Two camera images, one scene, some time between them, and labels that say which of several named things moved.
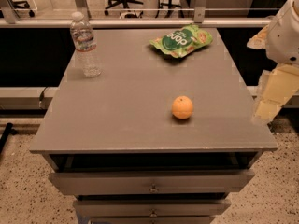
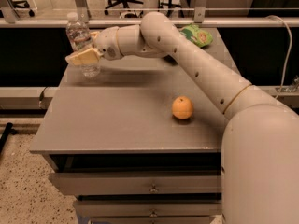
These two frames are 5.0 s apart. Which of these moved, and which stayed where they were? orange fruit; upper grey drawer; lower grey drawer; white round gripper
Moved: white round gripper
Stayed: upper grey drawer; orange fruit; lower grey drawer
